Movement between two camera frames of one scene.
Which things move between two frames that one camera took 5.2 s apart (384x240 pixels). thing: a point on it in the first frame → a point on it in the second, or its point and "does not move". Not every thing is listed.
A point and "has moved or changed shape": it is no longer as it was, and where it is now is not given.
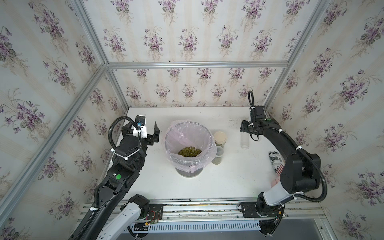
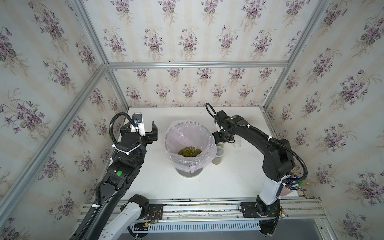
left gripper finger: [156, 133] does not move
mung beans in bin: [189, 151] does not move
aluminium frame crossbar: [171, 65] does not move
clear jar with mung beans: [244, 140] has moved or changed shape
